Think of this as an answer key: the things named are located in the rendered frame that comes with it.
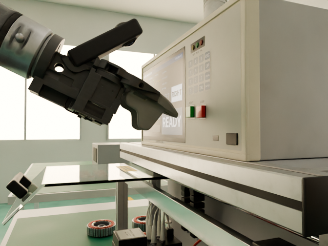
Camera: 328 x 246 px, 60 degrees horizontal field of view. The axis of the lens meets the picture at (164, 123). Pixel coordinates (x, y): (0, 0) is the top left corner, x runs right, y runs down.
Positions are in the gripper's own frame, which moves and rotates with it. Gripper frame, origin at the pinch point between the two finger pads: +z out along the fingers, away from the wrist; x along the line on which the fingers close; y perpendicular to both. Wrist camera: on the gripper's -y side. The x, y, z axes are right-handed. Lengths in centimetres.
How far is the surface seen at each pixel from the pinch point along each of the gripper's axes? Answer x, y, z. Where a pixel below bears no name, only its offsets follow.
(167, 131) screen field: -10.8, 2.0, 4.6
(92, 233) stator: -68, 40, 14
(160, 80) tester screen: -14.9, -7.9, 0.0
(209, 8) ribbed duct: -117, -99, 35
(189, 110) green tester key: 0.4, -1.0, 2.7
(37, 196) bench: -153, 53, -6
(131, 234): -20.1, 24.8, 9.9
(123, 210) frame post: -38.6, 23.6, 12.0
